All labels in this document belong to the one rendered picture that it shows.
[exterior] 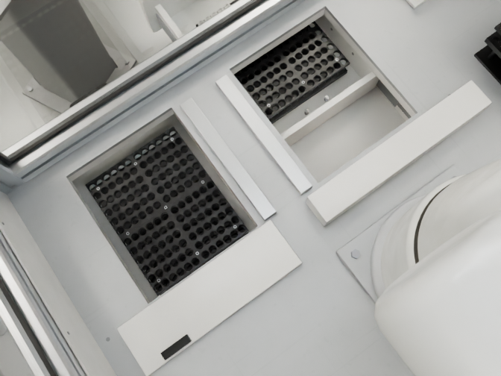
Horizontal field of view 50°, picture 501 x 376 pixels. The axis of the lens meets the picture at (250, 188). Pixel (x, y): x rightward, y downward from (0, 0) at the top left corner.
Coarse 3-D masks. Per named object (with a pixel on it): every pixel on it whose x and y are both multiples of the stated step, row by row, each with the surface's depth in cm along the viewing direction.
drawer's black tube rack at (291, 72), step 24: (288, 48) 94; (312, 48) 97; (336, 48) 94; (240, 72) 96; (264, 72) 93; (288, 72) 96; (312, 72) 96; (336, 72) 93; (264, 96) 92; (288, 96) 92
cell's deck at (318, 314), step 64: (320, 0) 91; (384, 0) 91; (448, 0) 91; (384, 64) 88; (448, 64) 88; (128, 128) 86; (192, 128) 86; (64, 192) 84; (384, 192) 82; (64, 256) 81; (320, 256) 80; (256, 320) 78; (320, 320) 78
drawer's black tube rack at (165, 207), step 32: (160, 160) 89; (192, 160) 89; (96, 192) 88; (128, 192) 88; (160, 192) 91; (192, 192) 88; (128, 224) 90; (160, 224) 87; (192, 224) 89; (224, 224) 86; (160, 256) 88; (192, 256) 85; (160, 288) 87
